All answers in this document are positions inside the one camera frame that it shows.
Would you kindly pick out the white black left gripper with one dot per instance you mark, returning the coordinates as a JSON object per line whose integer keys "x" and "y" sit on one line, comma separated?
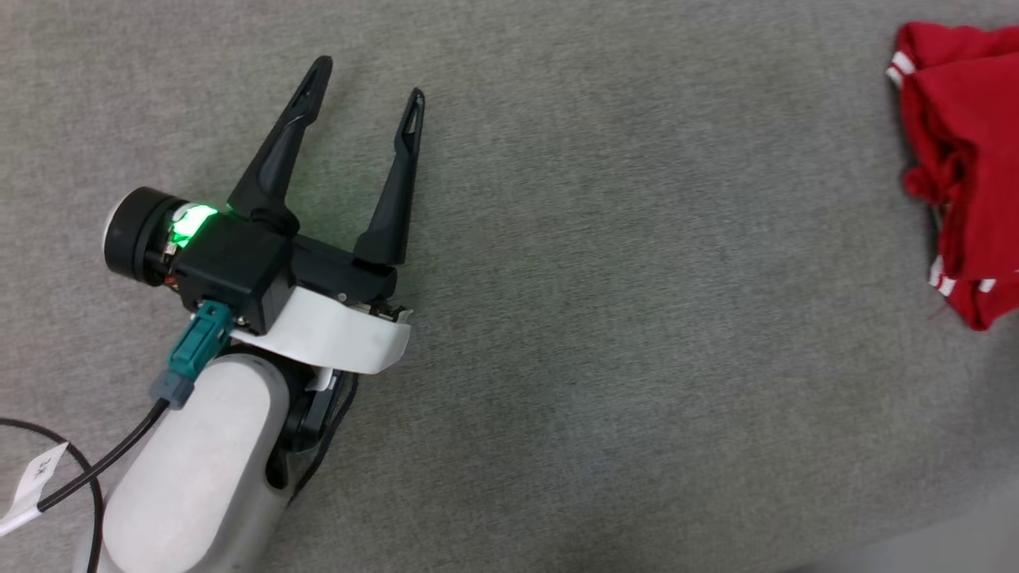
{"x": 342, "y": 334}

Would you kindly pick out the red and white shirt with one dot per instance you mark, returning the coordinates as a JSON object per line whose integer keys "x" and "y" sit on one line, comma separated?
{"x": 975, "y": 159}

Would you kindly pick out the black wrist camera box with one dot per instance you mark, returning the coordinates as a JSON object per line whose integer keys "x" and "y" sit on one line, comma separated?
{"x": 235, "y": 270}

